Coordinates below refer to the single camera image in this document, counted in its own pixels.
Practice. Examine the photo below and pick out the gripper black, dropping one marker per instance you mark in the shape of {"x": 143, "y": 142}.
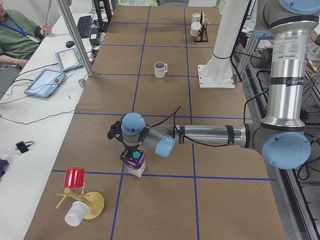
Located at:
{"x": 128, "y": 149}

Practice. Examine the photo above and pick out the blue white milk carton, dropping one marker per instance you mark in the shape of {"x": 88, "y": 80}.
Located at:
{"x": 135, "y": 163}

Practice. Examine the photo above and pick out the white plastic mug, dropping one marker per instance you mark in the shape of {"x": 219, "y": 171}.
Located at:
{"x": 160, "y": 69}

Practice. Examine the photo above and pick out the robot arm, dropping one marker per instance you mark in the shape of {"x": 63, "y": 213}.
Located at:
{"x": 279, "y": 137}

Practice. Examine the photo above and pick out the red cup on stand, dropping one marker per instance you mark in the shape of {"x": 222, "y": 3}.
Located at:
{"x": 74, "y": 177}

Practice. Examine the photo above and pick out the white cup on stand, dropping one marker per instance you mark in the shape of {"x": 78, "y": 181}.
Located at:
{"x": 76, "y": 213}

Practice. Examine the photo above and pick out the wooden mug tree stand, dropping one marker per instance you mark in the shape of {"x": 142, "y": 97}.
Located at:
{"x": 93, "y": 200}

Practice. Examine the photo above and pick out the small metal cylinder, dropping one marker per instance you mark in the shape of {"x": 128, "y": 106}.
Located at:
{"x": 81, "y": 82}

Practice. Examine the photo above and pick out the teach pendant near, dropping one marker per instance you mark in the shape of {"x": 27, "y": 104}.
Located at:
{"x": 45, "y": 84}

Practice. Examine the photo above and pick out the teach pendant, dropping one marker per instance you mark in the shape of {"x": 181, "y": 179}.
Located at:
{"x": 45, "y": 84}
{"x": 69, "y": 59}

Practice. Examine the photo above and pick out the teach pendant far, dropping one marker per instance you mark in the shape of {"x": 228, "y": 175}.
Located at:
{"x": 69, "y": 59}

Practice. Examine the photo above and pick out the black computer mouse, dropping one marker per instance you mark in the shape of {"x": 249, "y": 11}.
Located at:
{"x": 69, "y": 44}

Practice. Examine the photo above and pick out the black keyboard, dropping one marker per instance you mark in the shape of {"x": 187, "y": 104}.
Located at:
{"x": 84, "y": 26}

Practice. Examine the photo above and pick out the person in green shirt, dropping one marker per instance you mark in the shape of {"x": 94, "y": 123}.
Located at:
{"x": 19, "y": 37}

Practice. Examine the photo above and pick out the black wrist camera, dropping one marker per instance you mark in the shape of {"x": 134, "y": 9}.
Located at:
{"x": 116, "y": 132}

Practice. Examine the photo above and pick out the aluminium frame post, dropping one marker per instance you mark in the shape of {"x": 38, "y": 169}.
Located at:
{"x": 73, "y": 31}

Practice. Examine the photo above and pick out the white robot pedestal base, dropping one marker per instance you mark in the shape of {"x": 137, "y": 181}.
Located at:
{"x": 217, "y": 72}

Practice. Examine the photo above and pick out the black wire dish rack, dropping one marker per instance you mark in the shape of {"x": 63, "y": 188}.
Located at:
{"x": 203, "y": 35}

